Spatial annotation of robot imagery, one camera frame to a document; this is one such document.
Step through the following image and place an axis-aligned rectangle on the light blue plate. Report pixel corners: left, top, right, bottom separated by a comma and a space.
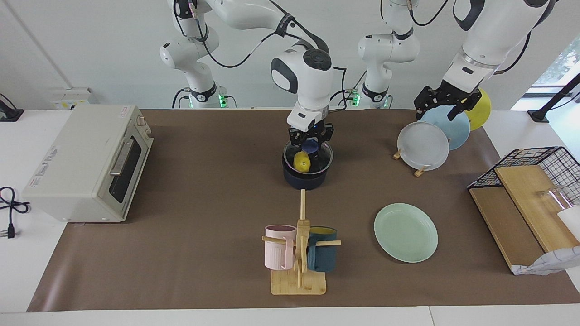
420, 105, 471, 151

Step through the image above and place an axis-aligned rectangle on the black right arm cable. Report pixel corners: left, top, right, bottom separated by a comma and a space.
172, 0, 348, 111

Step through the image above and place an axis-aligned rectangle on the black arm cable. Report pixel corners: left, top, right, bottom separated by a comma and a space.
172, 0, 348, 111
380, 0, 533, 75

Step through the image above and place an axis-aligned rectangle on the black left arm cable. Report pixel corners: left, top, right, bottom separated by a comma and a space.
380, 0, 533, 75

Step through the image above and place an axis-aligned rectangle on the white checked cloth bag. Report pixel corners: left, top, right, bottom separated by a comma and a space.
512, 246, 580, 276

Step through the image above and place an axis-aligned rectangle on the wooden plate rack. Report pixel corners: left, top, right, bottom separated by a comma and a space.
393, 147, 431, 177

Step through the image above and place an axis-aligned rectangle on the black power cord with plug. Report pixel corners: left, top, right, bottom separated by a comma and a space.
0, 187, 31, 239

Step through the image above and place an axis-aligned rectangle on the yellow plate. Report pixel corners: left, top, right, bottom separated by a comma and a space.
463, 88, 492, 132

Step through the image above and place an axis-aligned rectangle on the black pot with purple handle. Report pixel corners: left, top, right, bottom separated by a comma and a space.
282, 140, 334, 190

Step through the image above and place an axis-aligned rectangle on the grey plate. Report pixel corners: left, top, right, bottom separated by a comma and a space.
397, 121, 450, 171

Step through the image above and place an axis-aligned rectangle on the glass lid with blue knob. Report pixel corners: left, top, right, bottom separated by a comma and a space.
283, 139, 334, 175

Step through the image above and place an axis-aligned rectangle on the light wooden shelf board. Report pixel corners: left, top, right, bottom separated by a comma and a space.
495, 165, 580, 253

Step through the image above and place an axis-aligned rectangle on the beige toaster oven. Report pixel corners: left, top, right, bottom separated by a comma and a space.
23, 105, 155, 222

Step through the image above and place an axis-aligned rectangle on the dark teal mug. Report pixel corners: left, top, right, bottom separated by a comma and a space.
307, 226, 338, 273

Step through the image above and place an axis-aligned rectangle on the clear glass cup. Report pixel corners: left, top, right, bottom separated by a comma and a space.
536, 186, 580, 240

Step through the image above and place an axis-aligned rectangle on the wooden mug tree stand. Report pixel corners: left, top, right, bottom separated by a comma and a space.
262, 189, 342, 296

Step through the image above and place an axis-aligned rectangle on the white wall socket box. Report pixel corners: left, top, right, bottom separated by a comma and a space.
48, 88, 98, 110

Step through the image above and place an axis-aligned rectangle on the black wire basket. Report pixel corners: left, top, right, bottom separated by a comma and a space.
468, 146, 580, 210

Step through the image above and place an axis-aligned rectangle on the brown table mat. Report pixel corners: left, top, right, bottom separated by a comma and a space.
27, 109, 580, 312

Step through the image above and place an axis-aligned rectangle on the light green plate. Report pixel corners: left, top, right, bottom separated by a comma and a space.
374, 203, 439, 263

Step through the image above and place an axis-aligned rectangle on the brown wooden shelf board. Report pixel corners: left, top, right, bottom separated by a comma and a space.
469, 187, 545, 271

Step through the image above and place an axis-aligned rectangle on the pink ribbed mug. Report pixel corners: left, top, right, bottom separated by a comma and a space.
265, 225, 297, 271

